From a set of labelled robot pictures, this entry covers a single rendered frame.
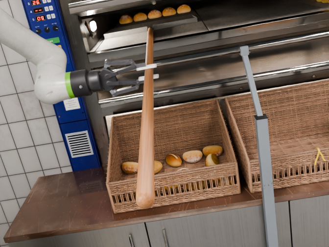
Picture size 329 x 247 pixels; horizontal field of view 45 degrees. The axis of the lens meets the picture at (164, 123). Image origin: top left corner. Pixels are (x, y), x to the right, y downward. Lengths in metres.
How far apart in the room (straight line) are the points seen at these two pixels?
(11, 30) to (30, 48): 0.09
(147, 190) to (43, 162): 1.66
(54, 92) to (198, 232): 0.84
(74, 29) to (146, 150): 1.30
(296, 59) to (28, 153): 1.48
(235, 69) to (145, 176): 1.39
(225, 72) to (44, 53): 0.93
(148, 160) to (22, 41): 0.80
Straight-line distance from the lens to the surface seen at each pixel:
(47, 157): 2.25
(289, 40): 1.65
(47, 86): 1.39
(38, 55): 1.44
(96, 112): 2.08
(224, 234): 1.76
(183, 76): 1.99
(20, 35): 1.40
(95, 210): 1.81
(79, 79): 1.36
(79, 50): 2.00
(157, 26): 2.35
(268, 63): 2.03
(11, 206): 2.47
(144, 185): 0.65
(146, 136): 0.82
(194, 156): 1.95
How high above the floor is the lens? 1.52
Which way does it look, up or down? 22 degrees down
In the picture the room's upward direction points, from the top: 11 degrees counter-clockwise
